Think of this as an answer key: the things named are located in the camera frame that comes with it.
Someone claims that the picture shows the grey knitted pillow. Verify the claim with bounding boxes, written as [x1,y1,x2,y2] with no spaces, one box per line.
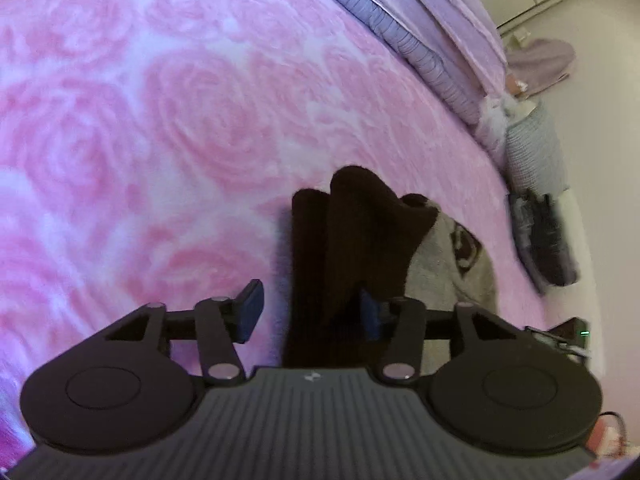
[506,101,568,197]

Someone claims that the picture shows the pink rose floral blanket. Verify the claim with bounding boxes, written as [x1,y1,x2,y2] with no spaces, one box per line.
[1,0,544,468]

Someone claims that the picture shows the mauve hanging cloth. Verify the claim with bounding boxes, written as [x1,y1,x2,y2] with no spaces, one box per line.
[506,39,576,96]

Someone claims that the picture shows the stack of folded dark clothes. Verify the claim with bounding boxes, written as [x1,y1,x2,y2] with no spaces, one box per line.
[508,190,579,296]

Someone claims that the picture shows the dark brown and grey t-shirt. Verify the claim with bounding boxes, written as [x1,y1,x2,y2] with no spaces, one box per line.
[282,166,498,368]

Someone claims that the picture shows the folded lilac fleece blankets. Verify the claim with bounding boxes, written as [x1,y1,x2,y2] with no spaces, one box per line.
[372,0,506,96]

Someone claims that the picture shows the lavender ruffled comforter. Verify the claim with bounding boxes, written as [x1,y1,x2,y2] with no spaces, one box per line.
[335,0,484,127]

